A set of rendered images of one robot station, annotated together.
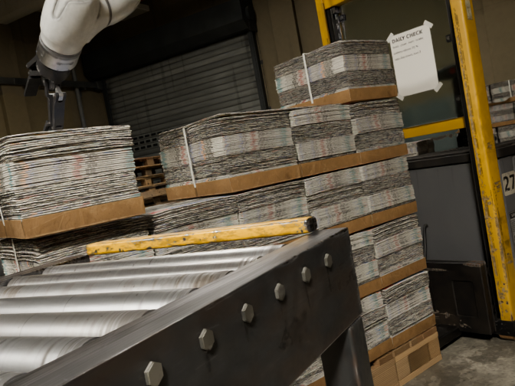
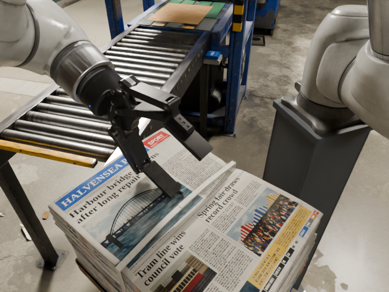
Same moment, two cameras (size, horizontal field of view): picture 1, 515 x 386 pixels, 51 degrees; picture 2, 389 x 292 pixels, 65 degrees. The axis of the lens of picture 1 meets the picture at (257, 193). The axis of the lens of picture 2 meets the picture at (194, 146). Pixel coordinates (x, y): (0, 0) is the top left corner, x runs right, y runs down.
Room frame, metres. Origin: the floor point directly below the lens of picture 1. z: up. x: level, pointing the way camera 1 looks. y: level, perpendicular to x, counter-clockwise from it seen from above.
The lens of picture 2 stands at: (1.73, 0.44, 1.46)
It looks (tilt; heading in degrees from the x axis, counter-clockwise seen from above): 39 degrees down; 166
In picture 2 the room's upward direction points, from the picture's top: straight up
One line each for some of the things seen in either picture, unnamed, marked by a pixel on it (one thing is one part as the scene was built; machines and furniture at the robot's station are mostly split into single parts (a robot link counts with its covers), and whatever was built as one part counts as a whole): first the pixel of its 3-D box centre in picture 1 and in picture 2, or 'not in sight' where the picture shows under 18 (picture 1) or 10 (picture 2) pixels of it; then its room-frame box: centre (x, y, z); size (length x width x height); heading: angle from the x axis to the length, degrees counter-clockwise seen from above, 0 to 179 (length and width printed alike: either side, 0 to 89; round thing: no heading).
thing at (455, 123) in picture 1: (412, 132); not in sight; (2.50, -0.75, 0.92); 0.57 x 0.01 x 0.05; 39
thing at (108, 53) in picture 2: not in sight; (143, 59); (0.12, 0.56, 0.77); 0.47 x 0.05 x 0.05; 60
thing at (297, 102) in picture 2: not in sight; (322, 98); (1.10, 0.97, 1.03); 0.22 x 0.18 x 0.06; 7
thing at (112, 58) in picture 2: not in sight; (139, 64); (0.17, 0.53, 0.77); 0.47 x 0.05 x 0.05; 60
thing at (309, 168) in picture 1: (294, 170); not in sight; (2.01, -0.15, 0.86); 0.38 x 0.29 x 0.04; 38
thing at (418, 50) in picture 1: (397, 55); not in sight; (2.49, -0.73, 1.27); 0.57 x 0.01 x 0.65; 39
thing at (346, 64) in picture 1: (355, 210); not in sight; (2.20, -0.38, 0.65); 0.39 x 0.30 x 1.29; 39
